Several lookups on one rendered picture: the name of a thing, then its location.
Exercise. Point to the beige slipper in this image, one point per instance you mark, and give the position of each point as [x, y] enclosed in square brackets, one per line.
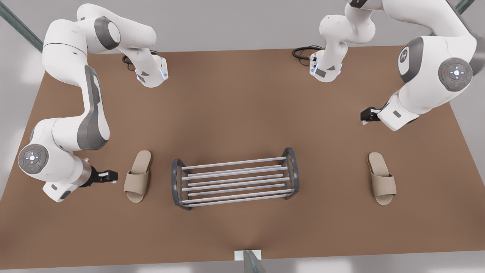
[138, 178]
[382, 180]

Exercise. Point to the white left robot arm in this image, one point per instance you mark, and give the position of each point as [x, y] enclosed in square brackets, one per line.
[428, 87]

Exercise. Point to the grey metal shoe rack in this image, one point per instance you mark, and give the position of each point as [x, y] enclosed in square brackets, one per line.
[235, 182]

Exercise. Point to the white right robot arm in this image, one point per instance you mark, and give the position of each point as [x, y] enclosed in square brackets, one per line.
[91, 125]

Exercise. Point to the white post foot plate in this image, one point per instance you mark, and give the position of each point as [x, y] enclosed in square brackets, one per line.
[238, 255]

